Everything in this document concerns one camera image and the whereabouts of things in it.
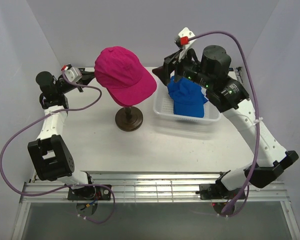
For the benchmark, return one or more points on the pink cap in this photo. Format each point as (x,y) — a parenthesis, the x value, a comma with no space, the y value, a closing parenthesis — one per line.
(128,98)
(117,68)

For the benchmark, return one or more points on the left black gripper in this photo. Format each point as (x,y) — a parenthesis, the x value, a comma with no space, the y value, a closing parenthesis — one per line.
(86,77)

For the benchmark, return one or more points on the blue cap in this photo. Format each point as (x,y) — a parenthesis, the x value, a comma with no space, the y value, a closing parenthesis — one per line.
(188,99)

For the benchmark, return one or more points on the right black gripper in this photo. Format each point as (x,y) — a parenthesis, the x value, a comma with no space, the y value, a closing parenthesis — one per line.
(163,72)

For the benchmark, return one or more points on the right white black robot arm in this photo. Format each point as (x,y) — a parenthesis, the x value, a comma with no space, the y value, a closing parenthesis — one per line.
(232,100)

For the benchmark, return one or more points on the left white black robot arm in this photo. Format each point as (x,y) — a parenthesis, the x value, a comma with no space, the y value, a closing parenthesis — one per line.
(49,153)

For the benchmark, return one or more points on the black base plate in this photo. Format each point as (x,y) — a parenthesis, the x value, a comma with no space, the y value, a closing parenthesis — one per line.
(217,191)
(89,193)

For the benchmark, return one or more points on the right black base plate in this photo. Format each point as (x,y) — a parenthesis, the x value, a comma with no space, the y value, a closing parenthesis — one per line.
(217,191)

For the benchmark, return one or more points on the white plastic basket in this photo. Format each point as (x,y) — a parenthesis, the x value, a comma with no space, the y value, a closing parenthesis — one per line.
(163,106)

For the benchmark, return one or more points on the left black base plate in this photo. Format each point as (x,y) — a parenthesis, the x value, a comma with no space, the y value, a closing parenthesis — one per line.
(89,193)

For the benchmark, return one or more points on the brown round wooden stand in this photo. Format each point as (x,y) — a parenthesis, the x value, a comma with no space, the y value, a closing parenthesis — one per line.
(129,119)

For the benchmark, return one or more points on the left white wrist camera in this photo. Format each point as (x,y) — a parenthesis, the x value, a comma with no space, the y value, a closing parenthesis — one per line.
(70,73)

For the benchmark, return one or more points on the aluminium rail frame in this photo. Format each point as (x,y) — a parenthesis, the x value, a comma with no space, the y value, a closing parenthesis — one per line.
(162,161)

